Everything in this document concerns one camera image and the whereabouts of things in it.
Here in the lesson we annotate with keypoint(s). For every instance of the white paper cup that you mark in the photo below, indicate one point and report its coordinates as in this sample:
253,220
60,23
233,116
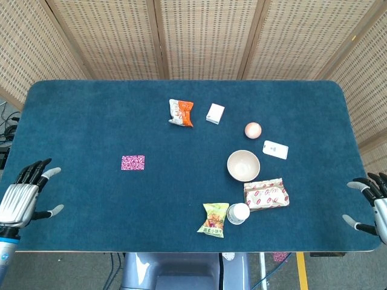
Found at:
239,213

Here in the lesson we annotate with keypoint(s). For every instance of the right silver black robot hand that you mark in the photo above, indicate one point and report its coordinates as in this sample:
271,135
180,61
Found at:
381,208

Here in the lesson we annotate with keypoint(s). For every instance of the green vegetable biscuit bag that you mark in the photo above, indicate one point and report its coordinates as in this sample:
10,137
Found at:
213,220

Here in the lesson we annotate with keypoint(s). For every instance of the red white snack bag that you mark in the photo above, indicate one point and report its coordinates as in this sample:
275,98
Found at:
266,196

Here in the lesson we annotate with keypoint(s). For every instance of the black under-table bracket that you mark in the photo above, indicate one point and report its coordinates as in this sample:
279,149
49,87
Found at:
326,254

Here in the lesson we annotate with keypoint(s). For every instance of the small white box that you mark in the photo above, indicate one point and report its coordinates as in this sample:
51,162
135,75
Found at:
215,114

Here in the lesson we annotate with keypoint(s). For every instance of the orange white snack bag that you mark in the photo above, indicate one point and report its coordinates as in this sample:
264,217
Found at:
181,113

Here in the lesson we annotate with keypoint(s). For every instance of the peach coloured ball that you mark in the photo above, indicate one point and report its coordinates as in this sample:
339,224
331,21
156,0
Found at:
253,130

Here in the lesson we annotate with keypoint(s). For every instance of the blue felt table cover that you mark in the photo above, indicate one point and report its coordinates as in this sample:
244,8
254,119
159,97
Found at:
90,121

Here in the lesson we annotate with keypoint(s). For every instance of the grey robot torso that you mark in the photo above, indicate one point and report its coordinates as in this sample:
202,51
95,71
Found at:
181,272

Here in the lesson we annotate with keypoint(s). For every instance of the yellow floor tape strip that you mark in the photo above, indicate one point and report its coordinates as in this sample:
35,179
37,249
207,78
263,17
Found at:
302,272

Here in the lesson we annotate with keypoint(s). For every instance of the beige bowl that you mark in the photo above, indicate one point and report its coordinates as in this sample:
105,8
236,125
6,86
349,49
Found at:
243,166

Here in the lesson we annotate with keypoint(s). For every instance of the black box device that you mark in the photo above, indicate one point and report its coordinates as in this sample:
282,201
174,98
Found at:
3,157

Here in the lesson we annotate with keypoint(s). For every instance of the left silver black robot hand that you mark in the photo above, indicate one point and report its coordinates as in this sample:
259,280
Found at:
18,196

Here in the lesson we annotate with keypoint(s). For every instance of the woven bamboo folding screen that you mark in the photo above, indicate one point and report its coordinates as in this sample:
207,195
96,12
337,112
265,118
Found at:
205,39

